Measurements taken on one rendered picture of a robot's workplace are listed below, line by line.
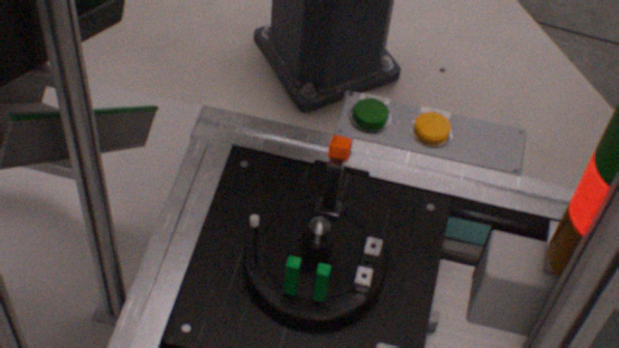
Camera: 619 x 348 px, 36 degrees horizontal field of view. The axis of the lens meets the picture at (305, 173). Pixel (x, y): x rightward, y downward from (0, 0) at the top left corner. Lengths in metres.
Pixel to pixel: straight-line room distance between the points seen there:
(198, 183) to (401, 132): 0.23
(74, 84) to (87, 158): 0.09
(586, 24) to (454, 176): 1.70
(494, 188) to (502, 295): 0.40
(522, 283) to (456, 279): 0.38
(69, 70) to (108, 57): 0.55
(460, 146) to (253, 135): 0.23
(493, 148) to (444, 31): 0.30
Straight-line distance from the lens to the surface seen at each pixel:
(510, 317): 0.70
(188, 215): 1.00
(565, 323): 0.64
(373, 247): 0.93
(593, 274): 0.59
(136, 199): 1.14
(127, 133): 0.96
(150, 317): 0.94
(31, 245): 1.12
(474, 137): 1.09
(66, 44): 0.72
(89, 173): 0.84
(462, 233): 1.03
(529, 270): 0.67
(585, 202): 0.59
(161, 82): 1.25
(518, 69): 1.32
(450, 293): 1.03
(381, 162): 1.06
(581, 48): 2.65
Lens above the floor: 1.79
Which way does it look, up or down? 53 degrees down
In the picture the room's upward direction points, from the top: 6 degrees clockwise
